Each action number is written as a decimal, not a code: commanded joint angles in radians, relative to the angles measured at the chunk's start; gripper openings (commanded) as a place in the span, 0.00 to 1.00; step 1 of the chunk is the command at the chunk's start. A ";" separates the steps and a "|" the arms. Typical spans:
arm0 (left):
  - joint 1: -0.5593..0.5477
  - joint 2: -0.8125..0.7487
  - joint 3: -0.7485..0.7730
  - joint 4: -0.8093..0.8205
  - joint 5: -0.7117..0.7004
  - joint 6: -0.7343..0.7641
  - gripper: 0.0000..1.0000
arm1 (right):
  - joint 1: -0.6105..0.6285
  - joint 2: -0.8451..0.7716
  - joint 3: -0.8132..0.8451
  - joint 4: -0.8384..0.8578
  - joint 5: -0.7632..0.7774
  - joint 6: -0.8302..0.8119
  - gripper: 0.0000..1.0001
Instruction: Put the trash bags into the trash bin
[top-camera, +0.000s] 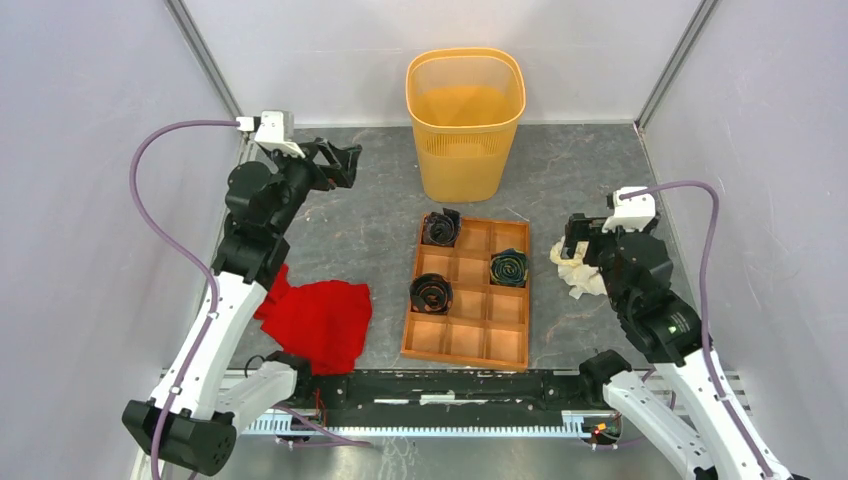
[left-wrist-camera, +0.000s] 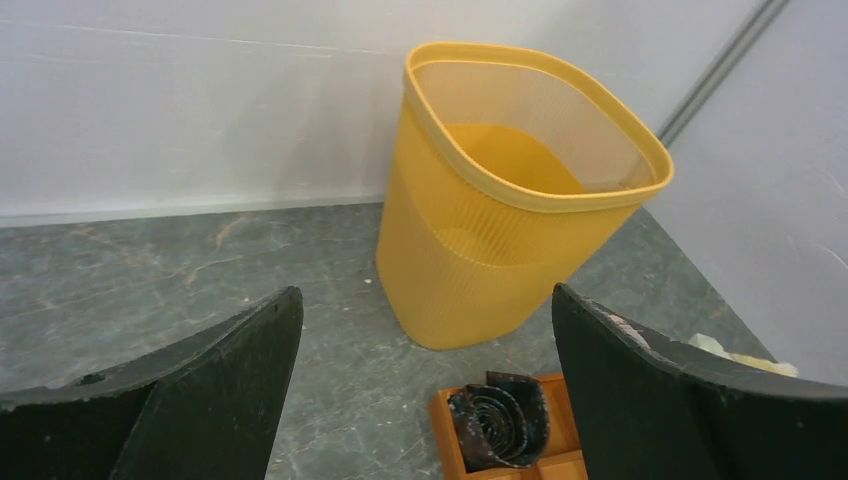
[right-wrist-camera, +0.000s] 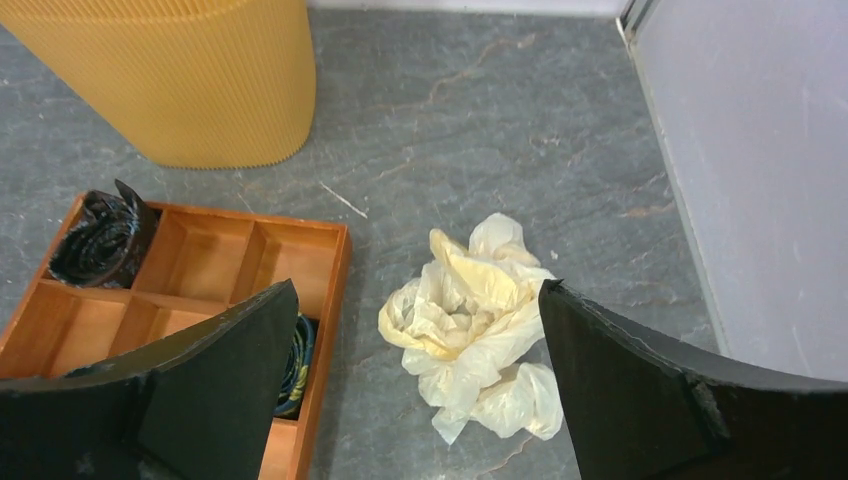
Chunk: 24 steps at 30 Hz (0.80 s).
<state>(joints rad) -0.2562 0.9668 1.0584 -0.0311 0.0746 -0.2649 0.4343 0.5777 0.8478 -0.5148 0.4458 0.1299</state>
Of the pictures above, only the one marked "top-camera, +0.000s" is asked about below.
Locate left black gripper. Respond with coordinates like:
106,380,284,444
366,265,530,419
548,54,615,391
268,137,363,235

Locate cream plastic trash bag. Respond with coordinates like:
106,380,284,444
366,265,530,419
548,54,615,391
549,236,607,299

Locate wooden compartment tray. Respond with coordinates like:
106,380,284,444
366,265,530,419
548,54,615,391
400,214,531,371

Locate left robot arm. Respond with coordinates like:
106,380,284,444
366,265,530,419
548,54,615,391
122,137,362,478

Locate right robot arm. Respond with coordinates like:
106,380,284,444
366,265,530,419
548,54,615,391
563,213,794,479

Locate yellow plastic trash bin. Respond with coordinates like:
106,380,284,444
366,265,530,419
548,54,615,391
405,47,526,203

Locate black green rolled bag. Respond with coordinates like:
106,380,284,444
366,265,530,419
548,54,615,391
489,248,529,288

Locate black rolled bag top-left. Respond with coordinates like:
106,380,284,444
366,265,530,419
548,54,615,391
421,208,461,248

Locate black rolled bag middle-left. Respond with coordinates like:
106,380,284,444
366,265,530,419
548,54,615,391
409,273,454,315

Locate red cloth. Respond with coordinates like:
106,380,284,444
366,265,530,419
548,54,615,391
254,265,373,375

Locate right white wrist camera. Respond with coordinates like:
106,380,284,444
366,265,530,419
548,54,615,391
602,186,657,233

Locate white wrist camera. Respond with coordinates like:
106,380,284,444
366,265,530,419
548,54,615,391
235,110,305,158
602,186,657,233

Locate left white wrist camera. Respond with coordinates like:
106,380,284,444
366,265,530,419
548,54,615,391
235,110,305,158

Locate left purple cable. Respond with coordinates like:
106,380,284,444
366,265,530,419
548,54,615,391
128,119,241,480

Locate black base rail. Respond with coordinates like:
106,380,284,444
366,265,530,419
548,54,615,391
286,369,612,431

